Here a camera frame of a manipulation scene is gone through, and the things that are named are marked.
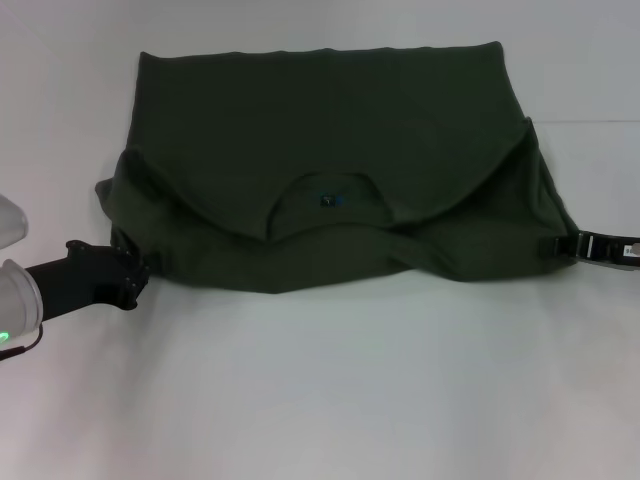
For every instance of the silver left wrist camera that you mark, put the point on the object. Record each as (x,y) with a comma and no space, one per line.
(11,222)

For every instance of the dark green printed t-shirt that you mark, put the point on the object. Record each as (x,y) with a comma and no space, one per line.
(325,150)

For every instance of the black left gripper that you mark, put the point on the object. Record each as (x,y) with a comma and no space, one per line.
(80,282)

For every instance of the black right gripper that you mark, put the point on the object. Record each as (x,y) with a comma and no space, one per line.
(607,250)

